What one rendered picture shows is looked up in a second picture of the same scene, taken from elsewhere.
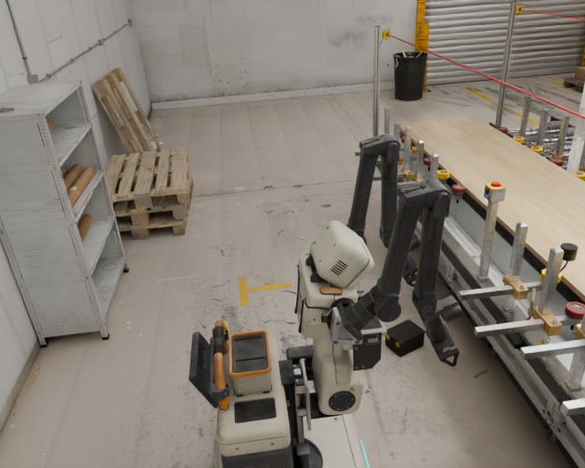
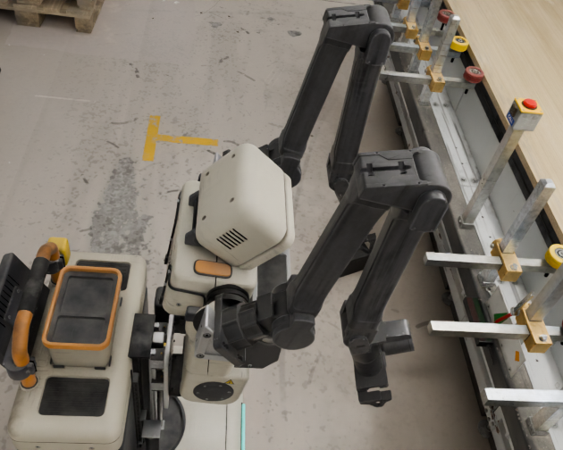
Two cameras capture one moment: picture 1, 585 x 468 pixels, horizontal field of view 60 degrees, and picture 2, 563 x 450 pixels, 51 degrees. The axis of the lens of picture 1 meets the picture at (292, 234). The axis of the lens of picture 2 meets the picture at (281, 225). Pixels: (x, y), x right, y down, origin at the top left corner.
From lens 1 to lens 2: 0.69 m
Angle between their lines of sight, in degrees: 18
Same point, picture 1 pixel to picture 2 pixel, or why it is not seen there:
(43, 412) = not seen: outside the picture
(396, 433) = (298, 385)
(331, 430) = not seen: hidden behind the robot
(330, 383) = (197, 371)
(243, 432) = (47, 431)
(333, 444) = (205, 406)
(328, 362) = not seen: hidden behind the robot
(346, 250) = (249, 216)
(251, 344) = (93, 288)
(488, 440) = (408, 416)
